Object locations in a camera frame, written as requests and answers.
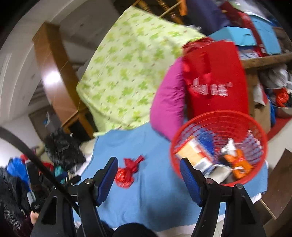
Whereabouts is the orange snack wrapper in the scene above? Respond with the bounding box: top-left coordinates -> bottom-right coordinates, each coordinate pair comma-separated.
223,149 -> 253,179

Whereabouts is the red white medicine box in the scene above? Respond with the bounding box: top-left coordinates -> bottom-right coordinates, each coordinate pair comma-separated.
175,136 -> 213,173

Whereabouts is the blue bed blanket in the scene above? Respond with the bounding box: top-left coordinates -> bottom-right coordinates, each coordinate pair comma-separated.
73,122 -> 269,233

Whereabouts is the magenta pillow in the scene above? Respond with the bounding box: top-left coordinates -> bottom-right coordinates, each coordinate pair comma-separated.
150,57 -> 185,140

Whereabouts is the black fuzzy garment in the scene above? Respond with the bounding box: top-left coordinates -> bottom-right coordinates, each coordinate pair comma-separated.
43,128 -> 86,171

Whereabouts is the red mesh waste basket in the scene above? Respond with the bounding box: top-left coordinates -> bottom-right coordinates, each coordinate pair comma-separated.
170,110 -> 268,186

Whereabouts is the person's left hand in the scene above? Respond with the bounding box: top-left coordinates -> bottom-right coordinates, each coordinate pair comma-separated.
30,211 -> 39,226

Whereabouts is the wooden headboard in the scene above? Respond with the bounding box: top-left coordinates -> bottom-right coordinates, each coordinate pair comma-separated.
32,22 -> 95,140

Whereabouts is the red plastic bag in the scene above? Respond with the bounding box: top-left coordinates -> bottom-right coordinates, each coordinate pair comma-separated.
115,155 -> 145,188

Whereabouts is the blue white toothpaste box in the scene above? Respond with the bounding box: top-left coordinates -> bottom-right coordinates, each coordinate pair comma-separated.
241,130 -> 263,165

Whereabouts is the black cable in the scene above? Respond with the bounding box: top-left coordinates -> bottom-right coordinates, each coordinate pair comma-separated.
0,126 -> 81,214

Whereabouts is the white tissue paper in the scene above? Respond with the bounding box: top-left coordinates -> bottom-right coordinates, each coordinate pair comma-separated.
221,138 -> 237,156

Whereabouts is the navy blue bag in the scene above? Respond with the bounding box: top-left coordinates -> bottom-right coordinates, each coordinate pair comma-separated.
186,0 -> 231,36

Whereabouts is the red paper gift bag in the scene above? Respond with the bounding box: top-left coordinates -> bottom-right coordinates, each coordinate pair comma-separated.
182,38 -> 249,119

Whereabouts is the green clover pattern quilt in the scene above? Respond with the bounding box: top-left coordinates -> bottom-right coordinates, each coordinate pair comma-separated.
76,6 -> 204,133

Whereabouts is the light blue cardboard box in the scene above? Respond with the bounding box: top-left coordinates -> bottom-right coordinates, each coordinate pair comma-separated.
209,26 -> 257,46

